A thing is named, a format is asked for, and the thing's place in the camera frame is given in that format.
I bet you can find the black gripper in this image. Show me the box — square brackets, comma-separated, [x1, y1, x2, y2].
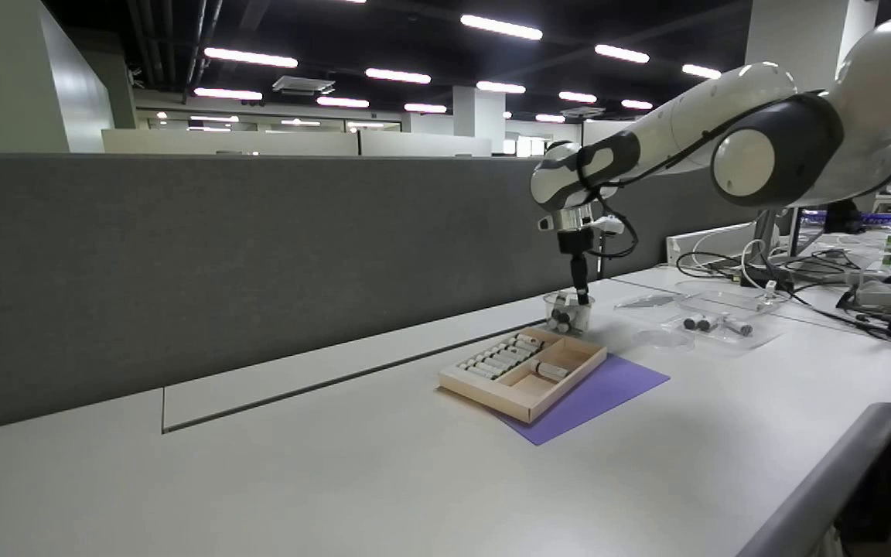
[558, 227, 596, 310]

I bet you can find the wooden compartment tray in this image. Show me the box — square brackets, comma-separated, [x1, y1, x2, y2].
[436, 324, 610, 428]

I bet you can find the purple paper mat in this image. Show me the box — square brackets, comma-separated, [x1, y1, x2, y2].
[505, 351, 673, 448]

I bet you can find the grey fabric desk partition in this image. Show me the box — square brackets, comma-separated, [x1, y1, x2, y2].
[599, 179, 781, 278]
[0, 152, 608, 443]

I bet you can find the white power strip box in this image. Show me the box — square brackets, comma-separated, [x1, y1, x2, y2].
[661, 219, 761, 269]

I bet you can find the grey computer monitor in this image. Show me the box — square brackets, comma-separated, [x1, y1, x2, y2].
[755, 200, 815, 258]

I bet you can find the white building column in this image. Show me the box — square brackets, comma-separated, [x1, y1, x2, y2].
[739, 0, 881, 82]

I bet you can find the white low cabinet row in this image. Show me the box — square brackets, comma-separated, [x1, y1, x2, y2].
[101, 122, 500, 161]

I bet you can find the green square building column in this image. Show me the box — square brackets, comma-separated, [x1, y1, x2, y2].
[0, 0, 118, 154]

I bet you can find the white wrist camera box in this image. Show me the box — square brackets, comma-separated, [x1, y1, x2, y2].
[536, 207, 629, 239]

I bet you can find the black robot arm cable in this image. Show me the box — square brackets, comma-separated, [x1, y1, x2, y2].
[578, 152, 645, 258]

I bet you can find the tangled cable bundle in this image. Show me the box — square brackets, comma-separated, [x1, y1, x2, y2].
[674, 231, 866, 304]

